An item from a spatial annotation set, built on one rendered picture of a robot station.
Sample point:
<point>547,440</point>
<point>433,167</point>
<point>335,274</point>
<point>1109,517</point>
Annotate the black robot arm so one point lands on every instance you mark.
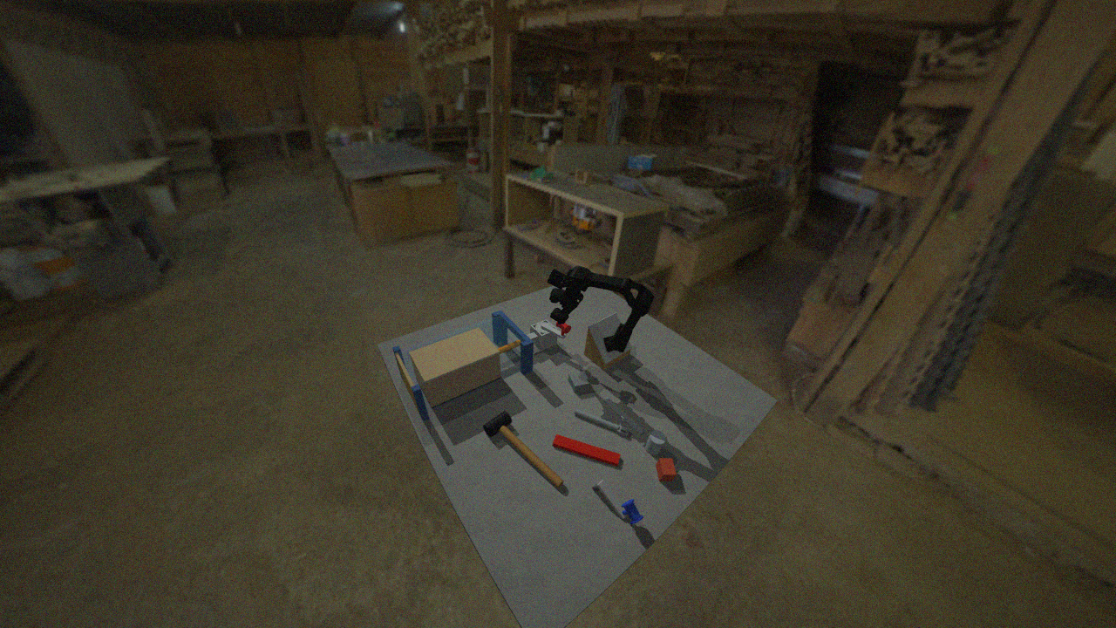
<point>580,278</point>

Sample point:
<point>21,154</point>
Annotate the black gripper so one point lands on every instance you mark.
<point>568,304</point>

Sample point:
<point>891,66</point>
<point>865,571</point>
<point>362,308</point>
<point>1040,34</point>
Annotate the mallet with black head and wooden handle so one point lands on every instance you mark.
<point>499,424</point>

